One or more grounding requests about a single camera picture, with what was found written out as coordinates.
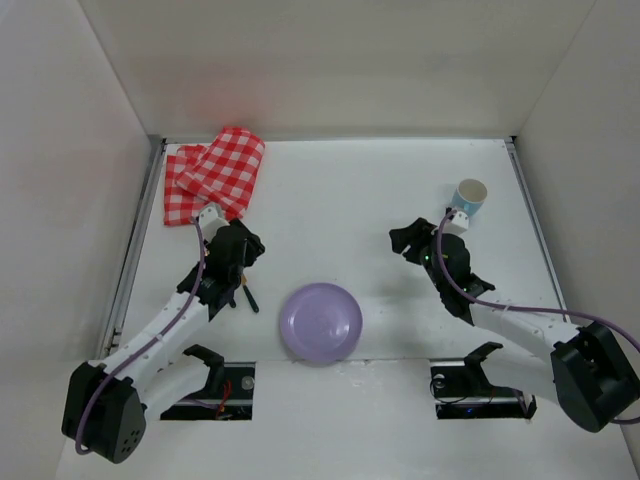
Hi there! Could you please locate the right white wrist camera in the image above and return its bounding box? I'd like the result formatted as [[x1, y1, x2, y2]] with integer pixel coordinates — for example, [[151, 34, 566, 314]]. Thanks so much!
[[444, 211, 470, 235]]

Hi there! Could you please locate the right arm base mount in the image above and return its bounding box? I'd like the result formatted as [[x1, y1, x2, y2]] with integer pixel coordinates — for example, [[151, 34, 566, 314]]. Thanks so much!
[[429, 342, 537, 421]]

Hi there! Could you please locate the purple plastic plate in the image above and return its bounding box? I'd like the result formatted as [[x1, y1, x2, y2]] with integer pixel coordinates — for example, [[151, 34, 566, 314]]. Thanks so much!
[[279, 283, 363, 365]]

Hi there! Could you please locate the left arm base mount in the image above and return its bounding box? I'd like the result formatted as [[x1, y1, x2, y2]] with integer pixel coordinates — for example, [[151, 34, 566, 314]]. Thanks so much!
[[160, 345, 256, 421]]

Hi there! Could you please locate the red white checkered cloth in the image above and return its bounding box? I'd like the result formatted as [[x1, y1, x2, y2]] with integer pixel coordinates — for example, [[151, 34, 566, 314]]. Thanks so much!
[[163, 127, 266, 227]]

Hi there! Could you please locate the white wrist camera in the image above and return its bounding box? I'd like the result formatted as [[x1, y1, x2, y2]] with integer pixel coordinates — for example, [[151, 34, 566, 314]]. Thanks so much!
[[444, 211, 470, 235], [197, 203, 228, 241]]

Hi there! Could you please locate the light blue mug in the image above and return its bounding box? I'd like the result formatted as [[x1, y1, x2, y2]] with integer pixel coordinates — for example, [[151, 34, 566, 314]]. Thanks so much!
[[450, 179, 488, 217]]

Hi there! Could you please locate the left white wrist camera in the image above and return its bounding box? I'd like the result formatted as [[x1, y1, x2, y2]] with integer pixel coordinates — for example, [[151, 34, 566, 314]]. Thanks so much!
[[197, 203, 228, 241]]

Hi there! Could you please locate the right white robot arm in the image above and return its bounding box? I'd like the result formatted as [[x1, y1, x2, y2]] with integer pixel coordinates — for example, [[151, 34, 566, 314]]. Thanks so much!
[[389, 210, 639, 433]]

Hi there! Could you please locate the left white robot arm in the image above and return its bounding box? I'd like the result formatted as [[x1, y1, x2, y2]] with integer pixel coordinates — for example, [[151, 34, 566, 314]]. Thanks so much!
[[61, 217, 265, 464]]

